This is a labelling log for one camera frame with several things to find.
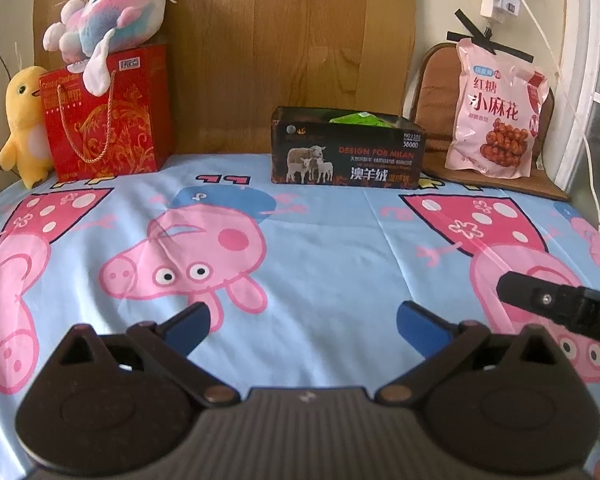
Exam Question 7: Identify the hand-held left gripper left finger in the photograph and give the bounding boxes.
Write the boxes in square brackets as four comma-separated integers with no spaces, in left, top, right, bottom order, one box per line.
[55,302,241,407]

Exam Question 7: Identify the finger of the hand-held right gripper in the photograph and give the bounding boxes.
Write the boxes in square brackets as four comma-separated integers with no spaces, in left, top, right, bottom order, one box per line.
[496,270,588,333]

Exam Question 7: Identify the pink and blue plush fish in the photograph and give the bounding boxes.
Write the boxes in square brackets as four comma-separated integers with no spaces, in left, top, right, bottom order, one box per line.
[42,0,174,96]

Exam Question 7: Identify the green snack packet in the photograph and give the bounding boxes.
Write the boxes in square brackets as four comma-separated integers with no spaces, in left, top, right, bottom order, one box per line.
[329,111,391,129]

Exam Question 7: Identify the pink snack bag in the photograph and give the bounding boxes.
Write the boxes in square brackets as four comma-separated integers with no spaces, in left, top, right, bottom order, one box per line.
[445,37,551,180]

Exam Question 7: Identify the brown chair cushion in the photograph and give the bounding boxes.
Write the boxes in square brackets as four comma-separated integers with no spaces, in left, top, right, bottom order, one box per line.
[402,42,572,204]

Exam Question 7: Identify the white cable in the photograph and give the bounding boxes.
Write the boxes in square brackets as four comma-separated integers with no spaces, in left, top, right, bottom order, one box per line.
[506,0,600,233]

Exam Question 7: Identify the printed cartoon blanket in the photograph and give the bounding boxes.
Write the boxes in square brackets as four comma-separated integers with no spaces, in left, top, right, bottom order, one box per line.
[0,152,600,480]

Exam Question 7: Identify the white charger adapter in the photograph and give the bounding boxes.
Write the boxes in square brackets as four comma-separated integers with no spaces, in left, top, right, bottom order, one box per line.
[480,0,524,26]

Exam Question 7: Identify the white framed window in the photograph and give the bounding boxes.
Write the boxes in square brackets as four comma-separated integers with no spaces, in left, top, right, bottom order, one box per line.
[554,0,600,206]

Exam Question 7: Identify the red gift bag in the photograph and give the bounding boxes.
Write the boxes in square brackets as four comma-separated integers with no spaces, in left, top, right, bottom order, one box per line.
[39,42,176,183]

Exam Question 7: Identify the yellow plush duck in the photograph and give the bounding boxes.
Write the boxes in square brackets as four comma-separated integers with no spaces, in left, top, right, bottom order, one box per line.
[0,65,57,190]

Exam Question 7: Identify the wooden headboard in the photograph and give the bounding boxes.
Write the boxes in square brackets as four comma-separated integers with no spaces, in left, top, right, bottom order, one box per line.
[34,0,420,157]

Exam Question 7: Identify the black tape strip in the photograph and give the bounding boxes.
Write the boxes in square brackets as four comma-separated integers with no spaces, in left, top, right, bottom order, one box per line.
[446,9,535,61]

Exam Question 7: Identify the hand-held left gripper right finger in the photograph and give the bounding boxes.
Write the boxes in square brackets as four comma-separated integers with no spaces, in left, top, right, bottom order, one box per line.
[375,301,563,405]

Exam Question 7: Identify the black printed cardboard box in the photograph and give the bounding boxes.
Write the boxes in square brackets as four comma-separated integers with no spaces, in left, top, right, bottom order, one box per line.
[271,106,428,190]

